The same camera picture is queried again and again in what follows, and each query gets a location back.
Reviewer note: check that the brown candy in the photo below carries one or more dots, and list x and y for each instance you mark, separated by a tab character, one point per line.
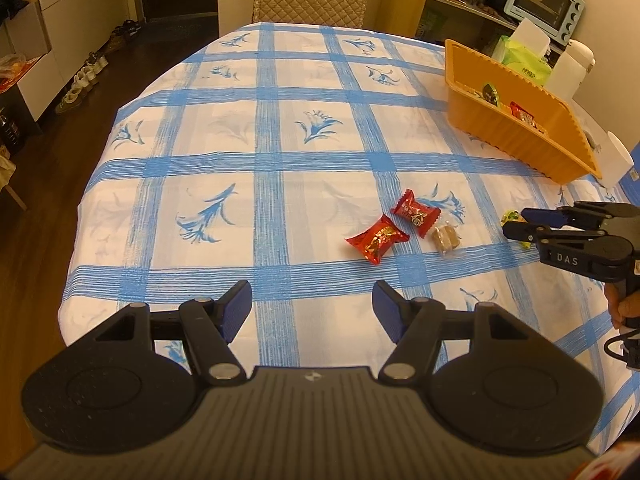
446	237

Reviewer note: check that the plastic bag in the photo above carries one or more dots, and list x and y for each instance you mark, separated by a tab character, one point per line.
15	66

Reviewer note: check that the blue checked tablecloth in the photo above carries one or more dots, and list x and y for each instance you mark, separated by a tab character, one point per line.
300	185

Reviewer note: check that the row of shoes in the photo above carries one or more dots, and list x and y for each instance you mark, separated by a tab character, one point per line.
90	72

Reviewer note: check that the white cup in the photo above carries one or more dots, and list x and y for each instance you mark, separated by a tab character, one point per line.
616	160

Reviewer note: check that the white thermos bottle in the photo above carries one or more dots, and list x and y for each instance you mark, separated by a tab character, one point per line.
570	70

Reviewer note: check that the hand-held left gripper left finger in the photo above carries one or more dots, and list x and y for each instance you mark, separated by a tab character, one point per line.
235	310

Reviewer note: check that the red candy packet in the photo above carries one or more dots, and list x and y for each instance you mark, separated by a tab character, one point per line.
415	212
377	237

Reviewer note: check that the person's right hand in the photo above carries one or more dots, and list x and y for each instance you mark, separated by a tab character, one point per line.
622	310

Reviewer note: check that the wooden shelf unit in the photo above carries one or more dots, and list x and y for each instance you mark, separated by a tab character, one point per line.
425	0

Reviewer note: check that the orange plastic tray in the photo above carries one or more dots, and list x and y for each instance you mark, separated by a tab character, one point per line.
500	120

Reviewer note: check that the green silver snack packet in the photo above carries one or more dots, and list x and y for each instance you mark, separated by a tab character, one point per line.
492	95

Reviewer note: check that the green tissue box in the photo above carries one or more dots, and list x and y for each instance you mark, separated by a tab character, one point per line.
520	57

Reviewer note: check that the green yellow candy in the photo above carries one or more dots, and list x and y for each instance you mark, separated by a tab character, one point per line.
511	216

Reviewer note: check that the orange printed cloth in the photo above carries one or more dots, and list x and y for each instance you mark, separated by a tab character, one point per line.
615	467

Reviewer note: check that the dark bottle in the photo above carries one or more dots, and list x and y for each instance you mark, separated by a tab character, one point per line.
10	130

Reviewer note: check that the red snack packet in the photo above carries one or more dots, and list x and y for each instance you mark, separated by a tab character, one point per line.
524	112

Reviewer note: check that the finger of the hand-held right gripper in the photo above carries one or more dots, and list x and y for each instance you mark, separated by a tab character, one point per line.
565	214
522	232

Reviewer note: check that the white cabinet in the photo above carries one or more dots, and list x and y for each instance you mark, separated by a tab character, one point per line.
60	35

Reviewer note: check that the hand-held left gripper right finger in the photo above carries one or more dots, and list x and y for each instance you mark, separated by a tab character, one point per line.
387	310

